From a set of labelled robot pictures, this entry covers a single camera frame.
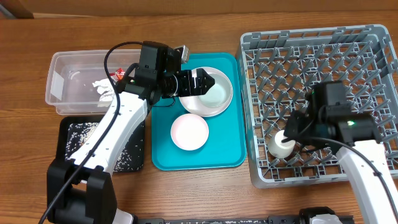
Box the grey dishwasher rack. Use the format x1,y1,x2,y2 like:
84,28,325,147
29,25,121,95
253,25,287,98
236,24,397,189

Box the metal frame post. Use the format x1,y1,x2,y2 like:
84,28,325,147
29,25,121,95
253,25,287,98
0,4,16,19

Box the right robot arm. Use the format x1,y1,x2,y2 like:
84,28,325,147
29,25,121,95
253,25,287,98
284,81,397,223

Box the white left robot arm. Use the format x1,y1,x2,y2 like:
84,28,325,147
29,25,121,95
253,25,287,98
39,41,215,223

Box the teal plastic tray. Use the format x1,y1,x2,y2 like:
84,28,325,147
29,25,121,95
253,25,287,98
151,53,246,171

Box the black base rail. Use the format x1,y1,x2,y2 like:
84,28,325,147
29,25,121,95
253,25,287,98
134,207,355,224

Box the pink round plate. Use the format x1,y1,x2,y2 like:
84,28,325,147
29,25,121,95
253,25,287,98
179,67,233,117

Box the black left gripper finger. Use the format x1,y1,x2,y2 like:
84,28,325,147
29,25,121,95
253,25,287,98
192,68,215,85
192,83,213,96

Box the black tray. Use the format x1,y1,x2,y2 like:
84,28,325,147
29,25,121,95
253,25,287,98
55,114,145,173

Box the red snack wrapper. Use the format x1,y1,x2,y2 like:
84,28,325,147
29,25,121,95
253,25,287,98
110,68,125,83

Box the grey-white bowl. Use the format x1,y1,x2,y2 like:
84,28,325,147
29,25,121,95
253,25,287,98
198,75,232,108

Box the clear plastic bin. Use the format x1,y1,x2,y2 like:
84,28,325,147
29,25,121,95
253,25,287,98
45,49,152,116

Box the white tissue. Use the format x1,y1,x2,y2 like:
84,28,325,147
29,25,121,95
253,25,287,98
92,78,114,102

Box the cream plastic cup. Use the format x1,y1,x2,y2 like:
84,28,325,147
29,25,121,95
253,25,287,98
267,130,296,159

